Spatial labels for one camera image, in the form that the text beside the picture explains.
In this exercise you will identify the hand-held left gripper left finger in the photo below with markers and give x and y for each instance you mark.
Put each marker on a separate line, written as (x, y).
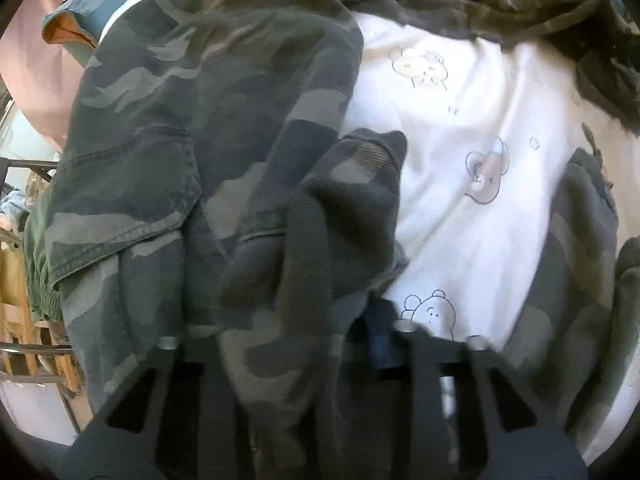
(172, 360)

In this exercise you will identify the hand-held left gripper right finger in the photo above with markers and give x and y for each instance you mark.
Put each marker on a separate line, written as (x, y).
(382, 345)

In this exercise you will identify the camouflage pants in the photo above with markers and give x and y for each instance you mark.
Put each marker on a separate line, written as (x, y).
(200, 110)

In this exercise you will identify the white bear-print bed sheet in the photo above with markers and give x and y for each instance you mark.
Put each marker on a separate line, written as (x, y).
(450, 260)

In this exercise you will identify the green blanket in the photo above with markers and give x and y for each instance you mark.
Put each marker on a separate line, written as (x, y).
(40, 270)

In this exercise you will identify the wooden chair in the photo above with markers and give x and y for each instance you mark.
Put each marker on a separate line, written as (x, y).
(20, 310)

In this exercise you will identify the dark brown folding chair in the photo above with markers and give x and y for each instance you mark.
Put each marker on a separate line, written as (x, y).
(30, 164)

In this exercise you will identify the pink curtain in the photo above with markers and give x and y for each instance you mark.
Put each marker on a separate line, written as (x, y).
(35, 60)

